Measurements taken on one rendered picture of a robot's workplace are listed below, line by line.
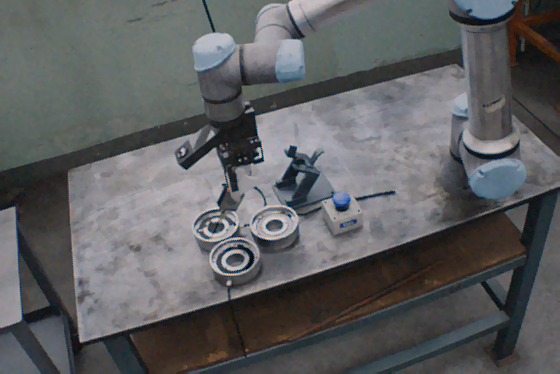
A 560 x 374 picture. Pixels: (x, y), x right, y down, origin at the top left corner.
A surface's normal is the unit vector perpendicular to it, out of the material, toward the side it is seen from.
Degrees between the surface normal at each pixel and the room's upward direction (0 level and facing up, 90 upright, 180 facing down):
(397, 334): 0
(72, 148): 90
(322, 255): 0
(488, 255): 0
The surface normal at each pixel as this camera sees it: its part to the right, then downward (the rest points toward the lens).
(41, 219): -0.11, -0.77
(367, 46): 0.30, 0.58
